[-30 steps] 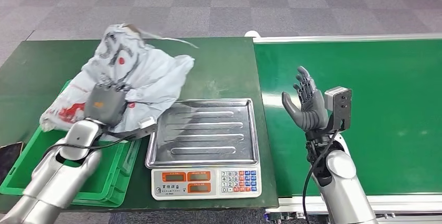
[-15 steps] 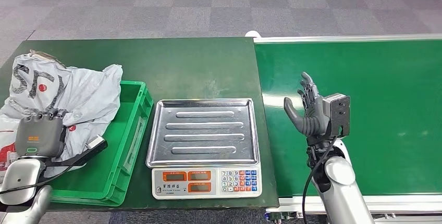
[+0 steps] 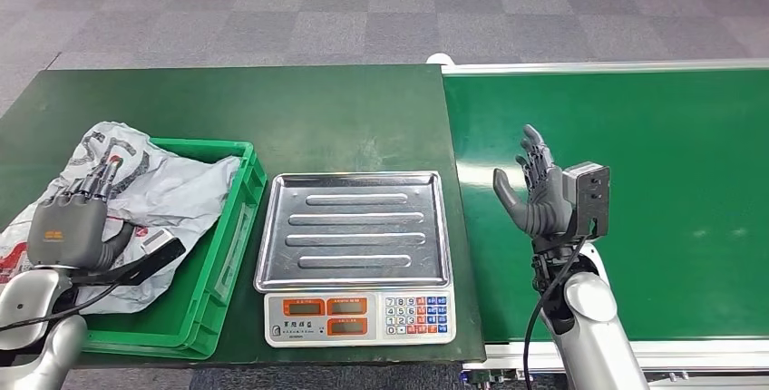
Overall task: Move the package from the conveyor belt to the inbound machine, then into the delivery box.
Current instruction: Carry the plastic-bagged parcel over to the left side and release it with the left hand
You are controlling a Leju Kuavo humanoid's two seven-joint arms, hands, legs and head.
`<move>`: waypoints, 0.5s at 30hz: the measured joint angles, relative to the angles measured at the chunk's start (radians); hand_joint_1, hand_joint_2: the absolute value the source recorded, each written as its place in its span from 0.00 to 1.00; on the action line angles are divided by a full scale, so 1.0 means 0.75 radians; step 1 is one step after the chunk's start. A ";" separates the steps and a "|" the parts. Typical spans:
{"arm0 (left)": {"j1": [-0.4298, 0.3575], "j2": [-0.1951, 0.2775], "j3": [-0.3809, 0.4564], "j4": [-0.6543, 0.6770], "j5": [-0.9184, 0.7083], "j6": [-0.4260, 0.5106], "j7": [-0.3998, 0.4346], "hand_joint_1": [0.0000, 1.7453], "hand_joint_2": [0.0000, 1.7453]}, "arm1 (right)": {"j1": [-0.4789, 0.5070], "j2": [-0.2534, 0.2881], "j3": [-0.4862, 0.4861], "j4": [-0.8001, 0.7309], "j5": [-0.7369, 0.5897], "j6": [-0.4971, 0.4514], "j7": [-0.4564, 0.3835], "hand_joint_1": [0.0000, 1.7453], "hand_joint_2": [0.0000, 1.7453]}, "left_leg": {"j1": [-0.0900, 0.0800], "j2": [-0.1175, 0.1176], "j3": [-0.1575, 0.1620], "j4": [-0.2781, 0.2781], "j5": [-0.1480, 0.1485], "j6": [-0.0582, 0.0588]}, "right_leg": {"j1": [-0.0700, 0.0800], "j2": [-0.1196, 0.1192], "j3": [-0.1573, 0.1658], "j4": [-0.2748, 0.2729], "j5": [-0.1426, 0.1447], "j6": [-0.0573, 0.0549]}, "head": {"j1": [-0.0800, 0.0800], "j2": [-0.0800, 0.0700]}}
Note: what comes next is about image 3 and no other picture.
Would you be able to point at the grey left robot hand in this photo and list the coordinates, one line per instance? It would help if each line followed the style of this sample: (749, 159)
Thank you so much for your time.
(66, 231)

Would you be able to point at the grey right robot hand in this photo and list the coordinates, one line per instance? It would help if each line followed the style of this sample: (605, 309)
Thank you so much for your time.
(544, 207)

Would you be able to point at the grey plastic mailer package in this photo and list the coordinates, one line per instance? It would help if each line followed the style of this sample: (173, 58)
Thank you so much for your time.
(174, 195)

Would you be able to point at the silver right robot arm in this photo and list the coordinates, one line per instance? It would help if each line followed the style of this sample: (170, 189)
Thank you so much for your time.
(595, 339)

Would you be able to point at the green conveyor belt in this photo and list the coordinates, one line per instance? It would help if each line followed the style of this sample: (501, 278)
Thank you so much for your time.
(661, 165)

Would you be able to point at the white round conveyor end cap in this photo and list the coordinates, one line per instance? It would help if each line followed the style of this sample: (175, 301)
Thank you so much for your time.
(440, 59)

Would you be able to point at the green plastic crate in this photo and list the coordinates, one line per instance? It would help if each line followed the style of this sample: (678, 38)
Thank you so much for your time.
(180, 309)

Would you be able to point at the white scale with steel tray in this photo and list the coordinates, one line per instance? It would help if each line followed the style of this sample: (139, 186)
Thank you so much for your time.
(354, 225)

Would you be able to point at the dark green work table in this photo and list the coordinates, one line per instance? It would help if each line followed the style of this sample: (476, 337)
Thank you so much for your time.
(270, 105)

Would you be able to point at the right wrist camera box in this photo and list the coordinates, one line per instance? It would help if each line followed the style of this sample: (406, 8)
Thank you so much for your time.
(592, 201)

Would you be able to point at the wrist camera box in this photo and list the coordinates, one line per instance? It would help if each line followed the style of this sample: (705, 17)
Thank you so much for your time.
(592, 201)
(156, 258)

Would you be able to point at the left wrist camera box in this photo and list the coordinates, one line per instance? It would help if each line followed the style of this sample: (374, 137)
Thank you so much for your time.
(156, 258)

